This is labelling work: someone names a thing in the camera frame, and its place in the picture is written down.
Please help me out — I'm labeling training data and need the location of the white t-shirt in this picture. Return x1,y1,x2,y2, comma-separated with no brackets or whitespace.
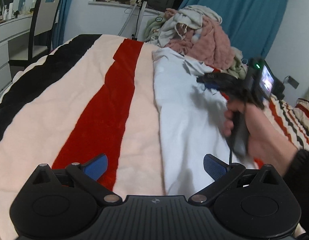
152,48,256,198

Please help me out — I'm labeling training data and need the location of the person's right forearm black sleeve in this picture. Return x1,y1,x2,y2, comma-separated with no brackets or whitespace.
283,150,309,239

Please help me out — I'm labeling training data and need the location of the pile of clothes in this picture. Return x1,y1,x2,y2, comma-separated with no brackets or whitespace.
143,5,247,79

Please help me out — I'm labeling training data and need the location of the person's right hand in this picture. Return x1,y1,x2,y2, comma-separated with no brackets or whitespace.
222,100,298,177

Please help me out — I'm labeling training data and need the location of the striped bed blanket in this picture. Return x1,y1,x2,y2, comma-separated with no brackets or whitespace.
0,34,309,239

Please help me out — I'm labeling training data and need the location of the silver tripod stand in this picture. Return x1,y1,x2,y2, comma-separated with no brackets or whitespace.
117,0,151,42

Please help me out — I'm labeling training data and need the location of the white desk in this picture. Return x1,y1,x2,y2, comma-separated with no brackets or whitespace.
0,14,32,98

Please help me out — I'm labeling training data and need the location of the white wooden chair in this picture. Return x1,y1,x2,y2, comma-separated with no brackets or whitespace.
8,0,62,73

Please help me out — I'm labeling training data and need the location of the wall power socket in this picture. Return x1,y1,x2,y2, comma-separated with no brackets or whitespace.
283,75,299,89

